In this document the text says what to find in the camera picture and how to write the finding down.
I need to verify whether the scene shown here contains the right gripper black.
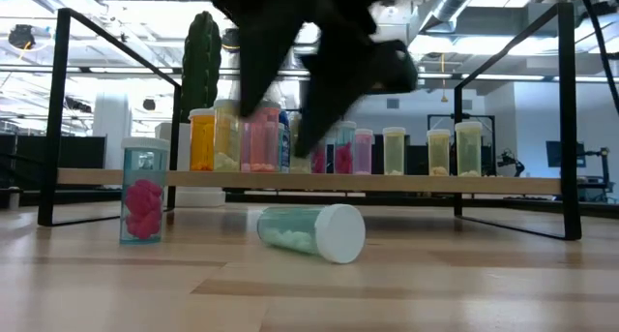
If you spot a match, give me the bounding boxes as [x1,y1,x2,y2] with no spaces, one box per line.
[210,0,420,158]

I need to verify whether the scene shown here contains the small pale yellow pill bottle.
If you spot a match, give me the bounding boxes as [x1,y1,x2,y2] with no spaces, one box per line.
[213,98,243,173]

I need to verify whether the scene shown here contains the small pink pill bottle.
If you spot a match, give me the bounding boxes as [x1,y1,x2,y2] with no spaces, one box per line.
[354,128,374,175]

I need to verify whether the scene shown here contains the small teal pill bottle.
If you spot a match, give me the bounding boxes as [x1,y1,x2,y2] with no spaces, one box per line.
[255,203,368,265]

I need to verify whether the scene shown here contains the black ceiling speaker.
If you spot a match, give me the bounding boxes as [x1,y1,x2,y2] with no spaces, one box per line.
[8,24,38,51]
[221,27,242,54]

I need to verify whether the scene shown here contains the green cactus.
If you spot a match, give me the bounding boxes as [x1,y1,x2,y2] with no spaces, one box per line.
[179,11,223,125]

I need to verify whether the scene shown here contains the white hexagonal plant pot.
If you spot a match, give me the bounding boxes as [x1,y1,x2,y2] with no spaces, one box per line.
[149,122,227,209]

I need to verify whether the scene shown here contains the black background monitor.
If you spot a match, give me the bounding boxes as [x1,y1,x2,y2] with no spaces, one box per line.
[545,140,587,169]

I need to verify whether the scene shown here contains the black background stand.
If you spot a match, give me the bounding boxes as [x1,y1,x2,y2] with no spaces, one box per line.
[582,146,613,202]

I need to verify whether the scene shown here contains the silver ventilation duct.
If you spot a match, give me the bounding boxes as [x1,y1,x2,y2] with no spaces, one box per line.
[405,0,488,47]

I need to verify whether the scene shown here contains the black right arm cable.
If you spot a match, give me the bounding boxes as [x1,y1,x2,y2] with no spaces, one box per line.
[575,0,619,116]

